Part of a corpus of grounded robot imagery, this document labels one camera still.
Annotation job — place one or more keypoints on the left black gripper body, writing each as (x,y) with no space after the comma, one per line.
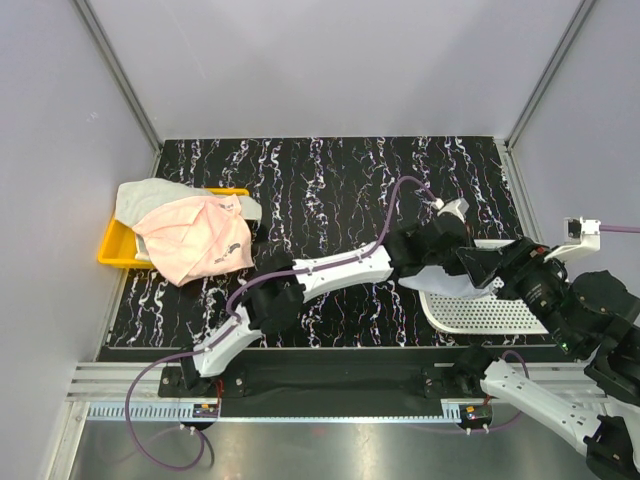
(448,259)

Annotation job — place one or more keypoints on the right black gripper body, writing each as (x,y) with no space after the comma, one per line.
(533,280)

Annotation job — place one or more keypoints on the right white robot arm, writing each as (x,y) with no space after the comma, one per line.
(592,319)

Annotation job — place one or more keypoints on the black marble pattern mat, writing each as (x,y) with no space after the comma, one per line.
(321,196)

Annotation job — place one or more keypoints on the cream white towel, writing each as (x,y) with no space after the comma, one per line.
(155,203)

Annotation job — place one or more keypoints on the white perforated plastic basket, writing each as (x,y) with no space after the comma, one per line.
(480,316)

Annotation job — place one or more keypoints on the right aluminium frame post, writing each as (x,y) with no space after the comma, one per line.
(569,36)

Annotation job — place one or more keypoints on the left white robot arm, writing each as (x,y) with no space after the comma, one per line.
(273,298)

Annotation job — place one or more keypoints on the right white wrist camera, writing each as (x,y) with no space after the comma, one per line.
(581,239)

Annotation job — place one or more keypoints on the yellow plastic tray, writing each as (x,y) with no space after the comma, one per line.
(122,248)

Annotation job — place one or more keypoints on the aluminium frame post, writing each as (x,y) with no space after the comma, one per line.
(96,31)
(569,36)

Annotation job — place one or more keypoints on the pink towel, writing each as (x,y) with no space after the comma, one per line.
(197,237)

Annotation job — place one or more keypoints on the left aluminium frame post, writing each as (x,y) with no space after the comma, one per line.
(96,31)

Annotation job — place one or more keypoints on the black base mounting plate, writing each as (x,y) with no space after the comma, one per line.
(332,383)

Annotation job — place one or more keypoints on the light blue towel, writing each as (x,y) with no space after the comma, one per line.
(435,280)

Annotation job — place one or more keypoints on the slotted cable duct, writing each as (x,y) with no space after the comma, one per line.
(154,411)

